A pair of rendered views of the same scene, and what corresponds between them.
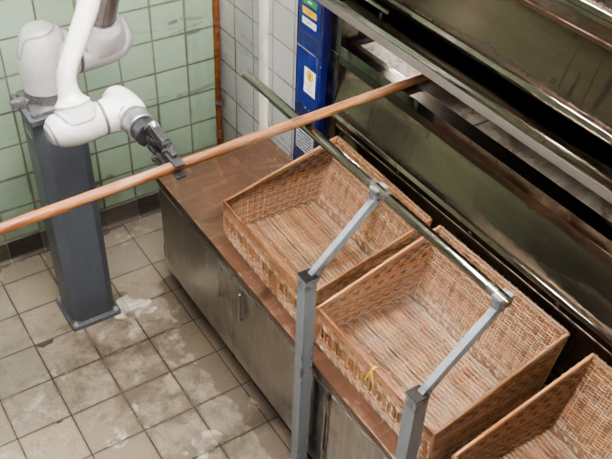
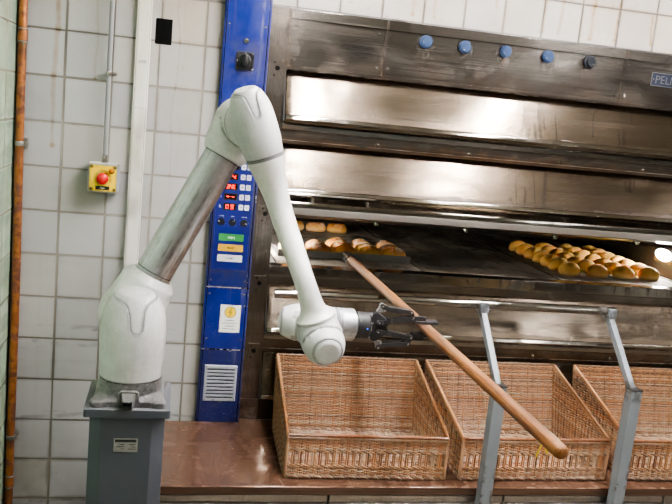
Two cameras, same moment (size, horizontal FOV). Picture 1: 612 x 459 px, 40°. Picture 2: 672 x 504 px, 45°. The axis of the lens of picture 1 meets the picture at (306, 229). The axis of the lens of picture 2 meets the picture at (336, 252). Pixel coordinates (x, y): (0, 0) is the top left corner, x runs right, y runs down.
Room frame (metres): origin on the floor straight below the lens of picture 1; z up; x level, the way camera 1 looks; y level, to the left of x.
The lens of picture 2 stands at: (1.22, 2.49, 1.76)
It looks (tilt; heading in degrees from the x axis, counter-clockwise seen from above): 10 degrees down; 293
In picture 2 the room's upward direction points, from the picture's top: 6 degrees clockwise
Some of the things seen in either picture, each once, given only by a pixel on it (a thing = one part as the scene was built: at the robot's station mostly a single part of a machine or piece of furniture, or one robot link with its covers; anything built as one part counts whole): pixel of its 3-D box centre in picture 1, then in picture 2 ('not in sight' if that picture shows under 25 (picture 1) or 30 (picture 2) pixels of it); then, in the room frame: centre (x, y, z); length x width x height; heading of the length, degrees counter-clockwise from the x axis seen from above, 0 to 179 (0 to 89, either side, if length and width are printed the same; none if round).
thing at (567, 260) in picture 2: not in sight; (580, 258); (1.61, -1.30, 1.21); 0.61 x 0.48 x 0.06; 125
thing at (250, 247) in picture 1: (321, 227); (356, 413); (2.16, -0.05, 0.72); 0.56 x 0.49 x 0.28; 34
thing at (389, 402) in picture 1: (433, 337); (510, 416); (1.67, -0.39, 0.72); 0.56 x 0.49 x 0.28; 35
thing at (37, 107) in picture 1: (42, 95); (129, 387); (2.41, 0.91, 1.03); 0.22 x 0.18 x 0.06; 125
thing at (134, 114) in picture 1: (139, 124); (345, 324); (2.01, 0.49, 1.19); 0.09 x 0.06 x 0.09; 125
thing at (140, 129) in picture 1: (150, 137); (370, 325); (1.95, 0.45, 1.19); 0.09 x 0.07 x 0.08; 35
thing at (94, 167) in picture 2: not in sight; (103, 177); (3.04, 0.28, 1.46); 0.10 x 0.07 x 0.10; 35
